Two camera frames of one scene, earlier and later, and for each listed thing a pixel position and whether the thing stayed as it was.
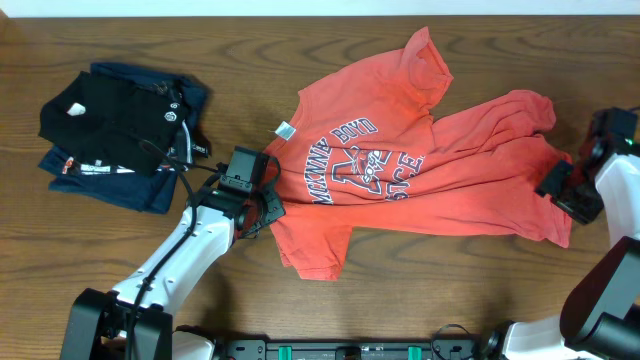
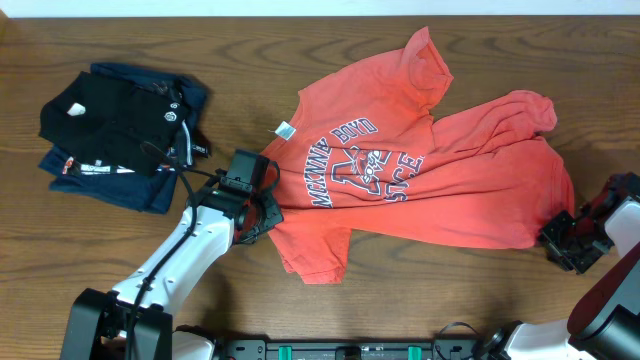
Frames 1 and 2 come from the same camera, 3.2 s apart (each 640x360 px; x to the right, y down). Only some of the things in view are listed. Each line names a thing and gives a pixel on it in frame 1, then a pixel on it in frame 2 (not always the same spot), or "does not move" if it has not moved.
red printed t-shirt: [362, 149] does not move
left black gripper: [276, 210] does not move
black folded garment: [132, 125] does not move
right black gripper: [584, 213] -> [548, 238]
